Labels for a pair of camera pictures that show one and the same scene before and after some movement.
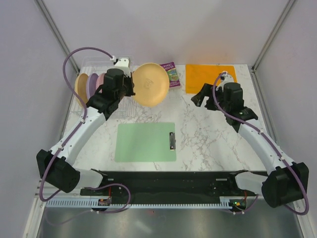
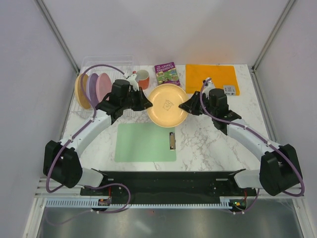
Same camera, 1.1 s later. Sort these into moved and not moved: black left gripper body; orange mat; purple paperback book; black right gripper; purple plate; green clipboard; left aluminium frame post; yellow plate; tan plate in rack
Moved: black right gripper; black left gripper body; yellow plate
Not moved: left aluminium frame post; tan plate in rack; green clipboard; purple plate; purple paperback book; orange mat
